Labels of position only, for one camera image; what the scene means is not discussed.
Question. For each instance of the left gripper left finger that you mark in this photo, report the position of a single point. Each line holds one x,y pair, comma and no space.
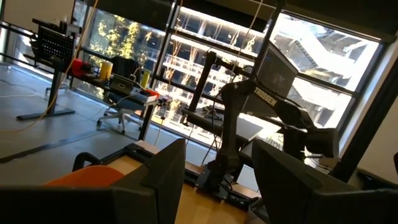
140,202

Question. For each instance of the black computer monitor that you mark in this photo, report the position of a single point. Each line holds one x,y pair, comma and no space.
276,71

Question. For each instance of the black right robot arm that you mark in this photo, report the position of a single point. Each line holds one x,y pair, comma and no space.
231,124

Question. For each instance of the yellow-green cup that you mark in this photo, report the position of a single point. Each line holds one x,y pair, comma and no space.
145,79

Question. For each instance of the small orange item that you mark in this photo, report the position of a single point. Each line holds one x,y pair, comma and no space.
153,93

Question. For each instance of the black window frame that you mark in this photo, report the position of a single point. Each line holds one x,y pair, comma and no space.
161,53

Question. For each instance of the smoky grey plastic bin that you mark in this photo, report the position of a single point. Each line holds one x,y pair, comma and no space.
258,214

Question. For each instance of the red container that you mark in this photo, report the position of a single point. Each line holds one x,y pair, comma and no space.
77,68

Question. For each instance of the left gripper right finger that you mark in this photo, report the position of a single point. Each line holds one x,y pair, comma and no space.
295,199

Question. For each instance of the yellow cup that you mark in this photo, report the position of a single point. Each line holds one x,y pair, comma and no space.
106,71

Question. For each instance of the black perforated panel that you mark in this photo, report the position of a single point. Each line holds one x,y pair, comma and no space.
56,45

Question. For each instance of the grey office chair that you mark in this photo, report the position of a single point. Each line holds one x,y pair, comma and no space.
124,105

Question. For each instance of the orange plastic bin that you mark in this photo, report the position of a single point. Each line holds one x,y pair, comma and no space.
87,175

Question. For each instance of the black desk top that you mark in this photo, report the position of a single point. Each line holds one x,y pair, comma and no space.
224,124

